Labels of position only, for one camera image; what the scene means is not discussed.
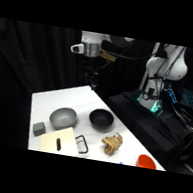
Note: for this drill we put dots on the tan wrist camera box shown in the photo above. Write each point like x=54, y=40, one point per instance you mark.
x=107, y=55

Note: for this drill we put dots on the small grey cube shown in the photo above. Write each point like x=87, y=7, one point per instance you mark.
x=39, y=129

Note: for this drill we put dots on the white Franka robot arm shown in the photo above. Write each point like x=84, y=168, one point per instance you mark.
x=163, y=66

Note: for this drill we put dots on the brown wooden toy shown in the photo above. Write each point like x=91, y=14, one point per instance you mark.
x=112, y=143

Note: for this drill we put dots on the keyboard with cyan lights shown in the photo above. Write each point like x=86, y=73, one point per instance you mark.
x=191, y=98

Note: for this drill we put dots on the orange plate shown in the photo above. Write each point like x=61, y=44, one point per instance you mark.
x=146, y=162

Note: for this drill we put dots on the black bowl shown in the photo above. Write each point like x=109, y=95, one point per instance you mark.
x=101, y=119

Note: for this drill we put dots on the black curtain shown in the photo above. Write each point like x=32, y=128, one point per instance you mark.
x=29, y=60

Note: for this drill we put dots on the black cloth covered stand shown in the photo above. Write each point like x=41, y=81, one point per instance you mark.
x=150, y=126

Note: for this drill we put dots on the grey bowl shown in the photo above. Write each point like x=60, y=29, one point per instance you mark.
x=63, y=118

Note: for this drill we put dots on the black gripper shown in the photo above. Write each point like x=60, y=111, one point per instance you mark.
x=90, y=64

